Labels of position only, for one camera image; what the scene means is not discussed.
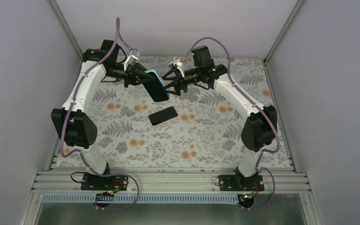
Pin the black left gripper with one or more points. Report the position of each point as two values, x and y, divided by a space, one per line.
133 73

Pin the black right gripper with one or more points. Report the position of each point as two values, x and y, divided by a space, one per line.
177 79

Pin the phone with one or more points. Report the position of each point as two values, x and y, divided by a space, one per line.
162 116
156 88

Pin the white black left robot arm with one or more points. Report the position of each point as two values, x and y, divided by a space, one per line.
76 130

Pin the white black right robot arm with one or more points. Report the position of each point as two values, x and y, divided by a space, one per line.
261 122

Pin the floral patterned table mat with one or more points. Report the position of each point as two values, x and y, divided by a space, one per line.
206 133

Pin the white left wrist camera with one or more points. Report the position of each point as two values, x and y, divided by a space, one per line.
131 59

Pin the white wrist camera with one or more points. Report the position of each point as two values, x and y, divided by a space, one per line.
177 67
131 59

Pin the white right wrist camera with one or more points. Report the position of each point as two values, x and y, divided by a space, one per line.
177 67

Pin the aluminium frame post left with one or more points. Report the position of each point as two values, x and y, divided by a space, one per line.
65 26

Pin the aluminium frame post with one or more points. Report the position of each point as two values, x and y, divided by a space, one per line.
65 26
295 10

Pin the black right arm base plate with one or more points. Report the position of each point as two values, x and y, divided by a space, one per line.
228 183

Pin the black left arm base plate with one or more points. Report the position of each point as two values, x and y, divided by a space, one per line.
98 183

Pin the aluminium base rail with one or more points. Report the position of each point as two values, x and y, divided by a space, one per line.
181 181

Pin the aluminium frame post right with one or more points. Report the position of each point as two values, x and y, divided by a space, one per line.
295 10

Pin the slotted cable duct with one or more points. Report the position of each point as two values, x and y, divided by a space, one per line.
141 198

